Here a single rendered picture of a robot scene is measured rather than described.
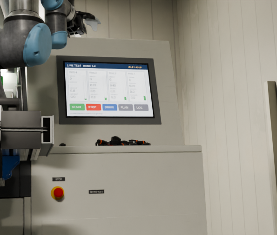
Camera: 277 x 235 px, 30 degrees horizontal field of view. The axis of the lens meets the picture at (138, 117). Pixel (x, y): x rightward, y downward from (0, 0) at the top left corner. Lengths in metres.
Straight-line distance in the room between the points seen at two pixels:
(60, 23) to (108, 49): 0.76
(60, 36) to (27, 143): 0.65
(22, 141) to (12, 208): 0.83
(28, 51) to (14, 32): 0.07
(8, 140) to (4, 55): 0.37
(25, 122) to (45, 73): 1.21
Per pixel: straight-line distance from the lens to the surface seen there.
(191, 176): 2.16
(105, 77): 2.45
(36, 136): 1.23
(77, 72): 2.44
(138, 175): 2.10
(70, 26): 1.94
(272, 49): 3.15
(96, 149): 2.07
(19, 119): 1.23
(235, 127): 3.59
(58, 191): 2.00
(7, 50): 1.52
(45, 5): 1.82
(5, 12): 1.83
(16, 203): 2.03
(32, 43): 1.49
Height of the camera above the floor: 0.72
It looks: 10 degrees up
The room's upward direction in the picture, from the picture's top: 2 degrees counter-clockwise
